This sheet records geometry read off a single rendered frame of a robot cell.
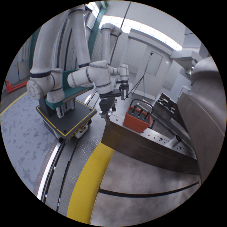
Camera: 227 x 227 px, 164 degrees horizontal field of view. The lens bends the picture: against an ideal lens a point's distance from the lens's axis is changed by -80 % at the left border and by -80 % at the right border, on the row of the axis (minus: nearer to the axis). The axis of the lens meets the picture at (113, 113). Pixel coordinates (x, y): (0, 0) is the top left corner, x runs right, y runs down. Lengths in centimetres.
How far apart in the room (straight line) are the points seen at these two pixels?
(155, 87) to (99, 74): 366
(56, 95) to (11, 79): 561
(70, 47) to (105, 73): 74
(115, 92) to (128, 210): 97
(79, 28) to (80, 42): 11
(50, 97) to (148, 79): 353
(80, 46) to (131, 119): 59
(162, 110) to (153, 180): 121
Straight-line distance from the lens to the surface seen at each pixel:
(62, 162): 120
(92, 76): 38
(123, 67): 80
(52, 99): 76
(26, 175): 146
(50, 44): 53
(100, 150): 122
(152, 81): 380
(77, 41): 56
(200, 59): 348
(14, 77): 627
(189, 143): 204
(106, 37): 90
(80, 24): 61
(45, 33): 53
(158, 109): 166
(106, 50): 83
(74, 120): 111
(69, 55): 104
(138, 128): 61
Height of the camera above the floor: 111
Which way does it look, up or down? 37 degrees down
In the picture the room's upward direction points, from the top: 18 degrees clockwise
